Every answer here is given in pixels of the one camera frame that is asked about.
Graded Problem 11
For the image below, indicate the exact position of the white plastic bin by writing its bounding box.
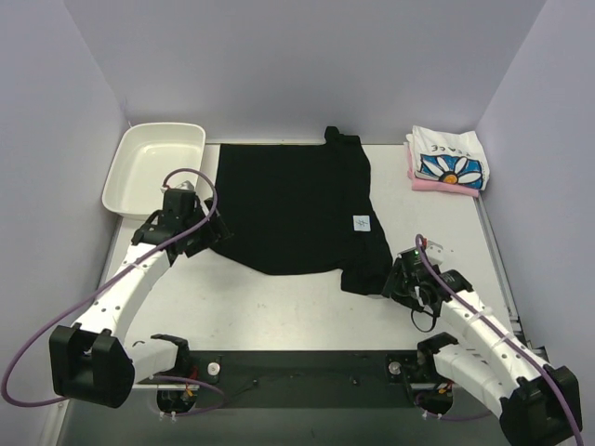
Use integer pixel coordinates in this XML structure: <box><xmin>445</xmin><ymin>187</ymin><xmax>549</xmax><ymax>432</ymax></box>
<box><xmin>101</xmin><ymin>123</ymin><xmax>205</xmax><ymax>220</ymax></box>

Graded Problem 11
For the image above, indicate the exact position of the black t shirt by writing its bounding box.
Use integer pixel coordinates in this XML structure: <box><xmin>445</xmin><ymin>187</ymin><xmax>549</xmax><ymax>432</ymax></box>
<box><xmin>213</xmin><ymin>126</ymin><xmax>393</xmax><ymax>295</ymax></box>

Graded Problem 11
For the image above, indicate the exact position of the white daisy print t shirt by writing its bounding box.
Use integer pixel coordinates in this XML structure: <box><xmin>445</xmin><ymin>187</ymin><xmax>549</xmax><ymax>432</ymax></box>
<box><xmin>405</xmin><ymin>125</ymin><xmax>490</xmax><ymax>192</ymax></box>

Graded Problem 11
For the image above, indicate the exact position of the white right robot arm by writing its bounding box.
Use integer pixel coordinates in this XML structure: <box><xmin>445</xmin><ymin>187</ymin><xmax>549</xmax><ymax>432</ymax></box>
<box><xmin>382</xmin><ymin>248</ymin><xmax>584</xmax><ymax>445</ymax></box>

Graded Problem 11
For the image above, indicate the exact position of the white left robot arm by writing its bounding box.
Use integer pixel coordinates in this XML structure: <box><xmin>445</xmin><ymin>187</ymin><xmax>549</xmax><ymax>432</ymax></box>
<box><xmin>49</xmin><ymin>189</ymin><xmax>230</xmax><ymax>408</ymax></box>

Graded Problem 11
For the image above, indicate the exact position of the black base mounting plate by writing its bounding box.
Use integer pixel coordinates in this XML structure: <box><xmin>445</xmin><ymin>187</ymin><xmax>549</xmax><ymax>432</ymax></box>
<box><xmin>137</xmin><ymin>348</ymin><xmax>470</xmax><ymax>410</ymax></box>

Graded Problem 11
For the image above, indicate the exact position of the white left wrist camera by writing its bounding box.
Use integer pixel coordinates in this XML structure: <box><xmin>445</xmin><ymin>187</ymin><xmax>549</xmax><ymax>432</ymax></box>
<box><xmin>160</xmin><ymin>180</ymin><xmax>195</xmax><ymax>193</ymax></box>

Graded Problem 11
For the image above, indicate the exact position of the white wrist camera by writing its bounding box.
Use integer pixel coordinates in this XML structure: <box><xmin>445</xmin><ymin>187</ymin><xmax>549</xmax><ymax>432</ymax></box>
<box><xmin>160</xmin><ymin>180</ymin><xmax>195</xmax><ymax>193</ymax></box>
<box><xmin>424</xmin><ymin>240</ymin><xmax>445</xmax><ymax>266</ymax></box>

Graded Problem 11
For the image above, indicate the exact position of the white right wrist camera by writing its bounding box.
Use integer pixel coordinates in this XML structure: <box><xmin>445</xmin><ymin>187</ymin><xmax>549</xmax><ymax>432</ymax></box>
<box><xmin>424</xmin><ymin>240</ymin><xmax>445</xmax><ymax>266</ymax></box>

